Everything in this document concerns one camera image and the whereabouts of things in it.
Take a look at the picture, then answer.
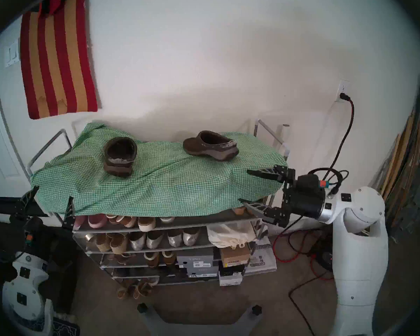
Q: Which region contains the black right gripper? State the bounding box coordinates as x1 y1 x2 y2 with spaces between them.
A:
239 165 328 229

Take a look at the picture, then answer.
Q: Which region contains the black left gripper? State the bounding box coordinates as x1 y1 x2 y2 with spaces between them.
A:
9 186 76 252

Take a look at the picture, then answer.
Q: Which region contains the brown fur-lined slipper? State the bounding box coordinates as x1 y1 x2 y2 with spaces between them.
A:
102 137 138 178
183 131 239 161

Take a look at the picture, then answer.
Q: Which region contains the woven espadrille shoe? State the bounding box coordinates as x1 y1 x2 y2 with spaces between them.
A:
109 233 127 254
84 233 112 253

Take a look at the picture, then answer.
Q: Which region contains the brown cardboard shoe box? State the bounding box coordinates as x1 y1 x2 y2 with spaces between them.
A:
220 245 251 267

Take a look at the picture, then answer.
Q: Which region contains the grey metal shoe rack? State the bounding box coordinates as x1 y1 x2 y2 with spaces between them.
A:
25 119 291 287

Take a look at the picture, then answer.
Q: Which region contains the black shoe box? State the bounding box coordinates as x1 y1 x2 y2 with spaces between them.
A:
218 262 245 277

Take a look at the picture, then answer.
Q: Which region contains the brown pink shoe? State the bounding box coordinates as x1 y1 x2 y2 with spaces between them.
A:
107 253 133 267

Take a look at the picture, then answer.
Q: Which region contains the silver flat shoe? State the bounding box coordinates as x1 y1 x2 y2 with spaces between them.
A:
166 229 183 248
146 230 165 250
128 231 147 251
182 227 201 246

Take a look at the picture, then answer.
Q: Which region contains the white shoe box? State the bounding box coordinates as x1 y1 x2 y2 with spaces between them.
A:
219 272 244 287

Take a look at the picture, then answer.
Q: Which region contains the grey Vionic shoe box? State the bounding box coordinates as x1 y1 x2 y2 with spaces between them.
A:
176 248 214 269
184 266 219 279

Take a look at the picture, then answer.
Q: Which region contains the dark shoe pair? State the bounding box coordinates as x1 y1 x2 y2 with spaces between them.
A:
154 267 182 278

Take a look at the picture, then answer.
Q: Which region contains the black low cabinet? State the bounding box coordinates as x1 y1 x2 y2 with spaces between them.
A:
0 222 77 315

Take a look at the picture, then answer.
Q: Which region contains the white flat labelled box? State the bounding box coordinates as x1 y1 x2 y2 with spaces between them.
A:
247 237 277 273

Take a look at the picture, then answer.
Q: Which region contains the green gingham cloth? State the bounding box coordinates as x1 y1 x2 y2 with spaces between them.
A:
30 122 289 217

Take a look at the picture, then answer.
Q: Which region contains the tan braided sandal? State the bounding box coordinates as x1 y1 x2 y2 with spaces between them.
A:
133 279 153 300
117 279 135 299

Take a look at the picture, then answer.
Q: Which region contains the dark patterned rug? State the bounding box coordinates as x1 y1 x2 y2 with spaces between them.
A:
51 313 81 336

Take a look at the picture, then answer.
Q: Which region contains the light wooden board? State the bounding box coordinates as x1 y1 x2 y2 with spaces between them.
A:
380 115 415 199

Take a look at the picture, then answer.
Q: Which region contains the red tan striped flag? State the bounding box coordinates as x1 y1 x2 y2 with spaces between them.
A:
20 0 98 120

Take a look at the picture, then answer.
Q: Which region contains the white drawstring cloth bag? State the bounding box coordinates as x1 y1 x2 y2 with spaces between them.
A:
206 223 257 250

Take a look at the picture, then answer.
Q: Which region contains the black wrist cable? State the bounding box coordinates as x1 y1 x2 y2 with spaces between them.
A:
308 168 349 200

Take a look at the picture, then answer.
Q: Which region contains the black red cable reel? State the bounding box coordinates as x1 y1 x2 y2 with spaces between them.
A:
320 251 335 270

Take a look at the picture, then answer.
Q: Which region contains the black floor cable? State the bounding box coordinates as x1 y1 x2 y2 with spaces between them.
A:
289 272 336 336

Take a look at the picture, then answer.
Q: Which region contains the red power cord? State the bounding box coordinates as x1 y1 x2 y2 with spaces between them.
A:
273 93 355 280

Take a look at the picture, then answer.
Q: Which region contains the white wall outlet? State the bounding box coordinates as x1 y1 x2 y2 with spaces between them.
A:
334 79 349 102

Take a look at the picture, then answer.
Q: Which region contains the grey robot base frame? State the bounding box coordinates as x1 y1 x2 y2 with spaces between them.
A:
138 306 263 336

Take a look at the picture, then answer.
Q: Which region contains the white light switch plate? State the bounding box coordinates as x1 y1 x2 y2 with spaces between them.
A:
4 41 20 68

